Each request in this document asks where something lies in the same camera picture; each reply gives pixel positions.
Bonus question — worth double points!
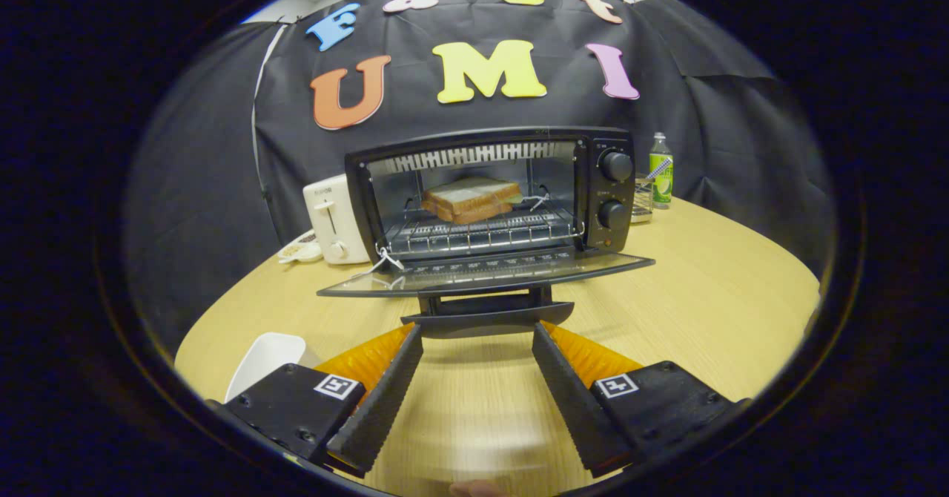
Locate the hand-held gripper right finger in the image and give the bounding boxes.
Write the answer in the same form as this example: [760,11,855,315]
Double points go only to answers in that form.
[532,320,750,478]

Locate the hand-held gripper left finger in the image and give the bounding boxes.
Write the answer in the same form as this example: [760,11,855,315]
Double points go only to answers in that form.
[208,323,425,478]

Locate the black toaster oven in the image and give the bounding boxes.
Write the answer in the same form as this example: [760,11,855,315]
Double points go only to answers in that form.
[317,126,657,339]

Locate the toast sandwich with lettuce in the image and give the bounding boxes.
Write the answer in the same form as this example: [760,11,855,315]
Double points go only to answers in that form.
[420,177,524,226]

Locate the white pop-up toaster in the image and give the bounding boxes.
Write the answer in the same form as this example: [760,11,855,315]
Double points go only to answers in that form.
[302,174,371,266]

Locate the white square plate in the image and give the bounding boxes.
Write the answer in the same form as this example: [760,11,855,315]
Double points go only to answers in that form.
[225,332,307,403]

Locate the clear glass container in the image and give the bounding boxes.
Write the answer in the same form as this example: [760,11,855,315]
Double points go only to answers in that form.
[632,173,655,225]

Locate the green label bottle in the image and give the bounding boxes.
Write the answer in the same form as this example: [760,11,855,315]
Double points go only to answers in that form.
[649,132,675,210]

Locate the black backdrop cloth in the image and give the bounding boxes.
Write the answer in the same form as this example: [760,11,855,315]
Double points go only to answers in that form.
[126,0,836,351]

